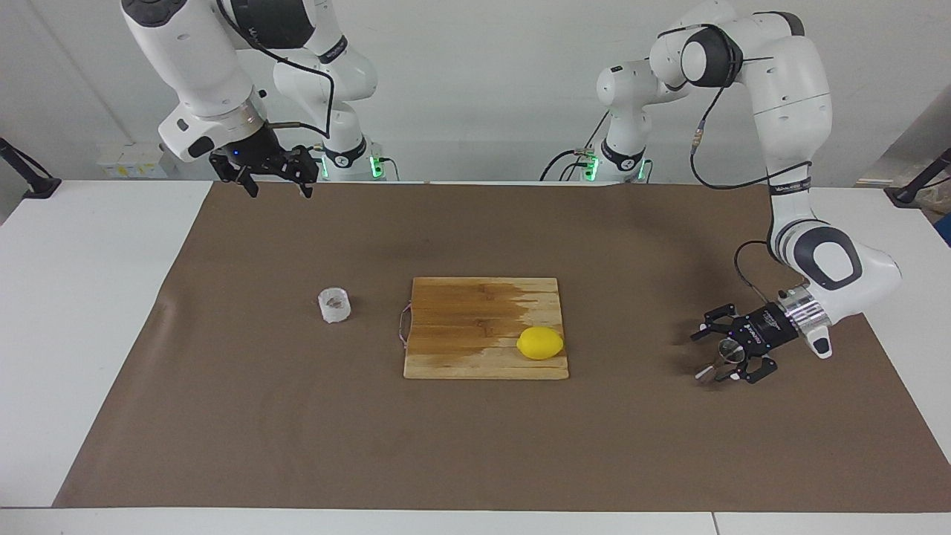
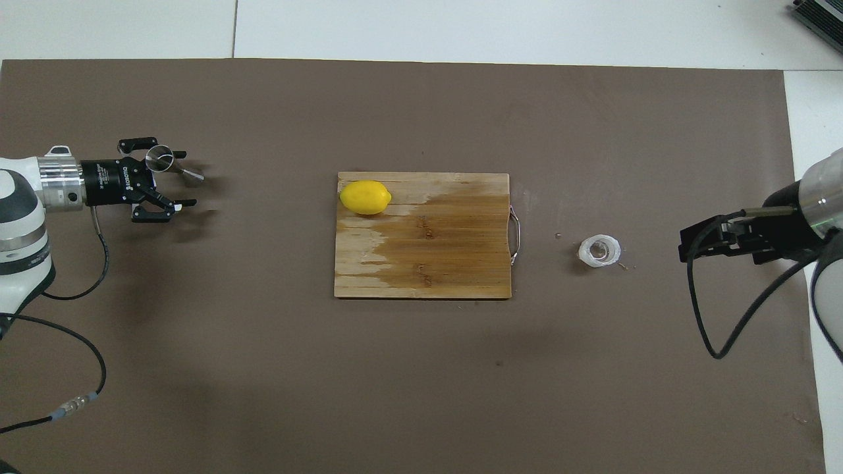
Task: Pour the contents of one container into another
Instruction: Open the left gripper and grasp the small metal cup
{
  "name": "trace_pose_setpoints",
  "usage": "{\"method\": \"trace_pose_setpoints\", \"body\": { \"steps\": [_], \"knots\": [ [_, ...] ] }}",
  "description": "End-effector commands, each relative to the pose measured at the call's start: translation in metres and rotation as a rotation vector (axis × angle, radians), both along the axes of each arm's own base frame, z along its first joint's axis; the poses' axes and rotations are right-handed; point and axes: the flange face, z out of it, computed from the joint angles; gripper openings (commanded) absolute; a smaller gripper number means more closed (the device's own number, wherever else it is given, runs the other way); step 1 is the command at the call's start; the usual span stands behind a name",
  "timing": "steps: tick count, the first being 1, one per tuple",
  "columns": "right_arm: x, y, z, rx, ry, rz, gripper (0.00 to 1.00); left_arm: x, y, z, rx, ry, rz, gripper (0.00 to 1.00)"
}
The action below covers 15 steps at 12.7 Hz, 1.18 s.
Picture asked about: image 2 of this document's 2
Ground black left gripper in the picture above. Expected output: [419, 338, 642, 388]
[80, 136, 198, 223]

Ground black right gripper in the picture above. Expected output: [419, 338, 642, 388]
[678, 179, 824, 265]

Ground steel double jigger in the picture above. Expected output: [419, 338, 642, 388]
[145, 145, 205, 182]

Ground yellow lemon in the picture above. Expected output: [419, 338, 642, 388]
[339, 180, 393, 216]

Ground brown paper table mat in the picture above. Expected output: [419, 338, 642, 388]
[0, 58, 827, 474]

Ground grey finned device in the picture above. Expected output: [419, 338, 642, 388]
[789, 0, 843, 55]

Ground wooden cutting board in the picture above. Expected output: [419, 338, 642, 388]
[333, 172, 523, 300]

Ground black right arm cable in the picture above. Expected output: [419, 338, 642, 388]
[686, 206, 821, 359]

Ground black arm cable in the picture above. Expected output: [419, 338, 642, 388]
[686, 206, 821, 359]
[0, 205, 110, 435]

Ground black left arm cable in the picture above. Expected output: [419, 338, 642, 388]
[0, 205, 110, 435]

